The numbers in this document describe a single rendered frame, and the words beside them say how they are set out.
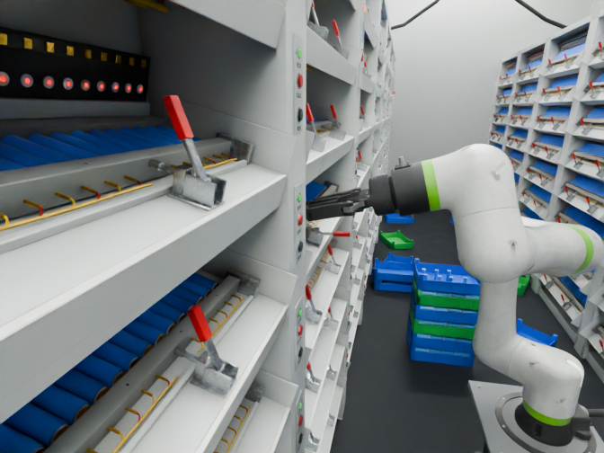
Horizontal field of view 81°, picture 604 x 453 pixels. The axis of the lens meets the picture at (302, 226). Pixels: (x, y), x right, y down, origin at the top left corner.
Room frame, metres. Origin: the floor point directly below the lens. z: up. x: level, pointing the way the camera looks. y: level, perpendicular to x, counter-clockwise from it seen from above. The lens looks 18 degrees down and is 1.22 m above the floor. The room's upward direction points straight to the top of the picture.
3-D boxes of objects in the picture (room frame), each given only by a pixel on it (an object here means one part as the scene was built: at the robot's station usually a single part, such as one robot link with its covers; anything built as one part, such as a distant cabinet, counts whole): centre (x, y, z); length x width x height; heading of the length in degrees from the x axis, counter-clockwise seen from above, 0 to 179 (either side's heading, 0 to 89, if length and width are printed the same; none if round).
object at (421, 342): (1.58, -0.72, 0.12); 0.30 x 0.20 x 0.08; 79
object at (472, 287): (1.58, -0.72, 0.44); 0.30 x 0.20 x 0.08; 79
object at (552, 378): (0.85, -0.72, 0.46); 0.16 x 0.13 x 0.19; 37
